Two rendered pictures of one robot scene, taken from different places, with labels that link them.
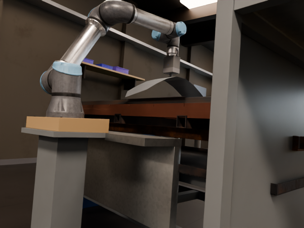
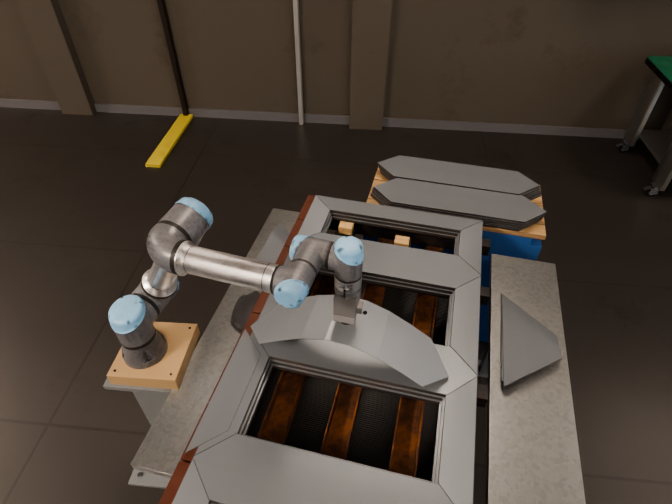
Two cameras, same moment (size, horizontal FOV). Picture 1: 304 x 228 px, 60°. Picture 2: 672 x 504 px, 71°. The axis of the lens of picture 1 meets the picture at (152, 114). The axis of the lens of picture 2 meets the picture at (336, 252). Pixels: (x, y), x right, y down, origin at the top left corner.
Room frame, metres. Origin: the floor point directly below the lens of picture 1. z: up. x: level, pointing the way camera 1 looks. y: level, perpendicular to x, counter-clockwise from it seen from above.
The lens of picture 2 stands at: (1.11, -0.83, 2.14)
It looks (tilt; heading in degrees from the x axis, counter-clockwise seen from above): 43 degrees down; 56
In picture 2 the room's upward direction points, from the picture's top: straight up
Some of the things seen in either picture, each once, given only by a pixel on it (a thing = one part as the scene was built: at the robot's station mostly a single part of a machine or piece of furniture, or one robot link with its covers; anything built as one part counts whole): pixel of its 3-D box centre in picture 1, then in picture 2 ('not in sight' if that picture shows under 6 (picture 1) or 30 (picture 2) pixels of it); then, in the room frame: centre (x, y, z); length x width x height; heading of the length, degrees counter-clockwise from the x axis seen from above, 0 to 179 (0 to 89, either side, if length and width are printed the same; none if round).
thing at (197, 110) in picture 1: (121, 110); (248, 338); (1.40, 0.16, 0.80); 1.62 x 0.04 x 0.06; 43
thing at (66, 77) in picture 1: (66, 78); (132, 319); (1.09, 0.37, 0.90); 0.13 x 0.12 x 0.14; 38
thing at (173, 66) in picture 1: (173, 64); (351, 300); (1.63, -0.11, 1.12); 0.10 x 0.09 x 0.16; 133
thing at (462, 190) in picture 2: not in sight; (456, 190); (2.59, 0.39, 0.82); 0.80 x 0.40 x 0.06; 133
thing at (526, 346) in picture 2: not in sight; (529, 340); (2.23, -0.37, 0.77); 0.45 x 0.20 x 0.04; 43
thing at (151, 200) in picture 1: (91, 164); not in sight; (1.52, 0.33, 0.48); 1.30 x 0.04 x 0.35; 43
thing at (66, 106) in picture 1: (65, 105); (141, 342); (1.09, 0.36, 0.78); 0.15 x 0.15 x 0.10
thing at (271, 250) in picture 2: not in sight; (278, 248); (1.75, 0.61, 0.70); 0.39 x 0.12 x 0.04; 43
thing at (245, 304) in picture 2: not in sight; (246, 309); (1.48, 0.37, 0.70); 0.20 x 0.10 x 0.03; 48
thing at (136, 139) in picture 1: (81, 131); (242, 312); (1.47, 0.39, 0.67); 1.30 x 0.20 x 0.03; 43
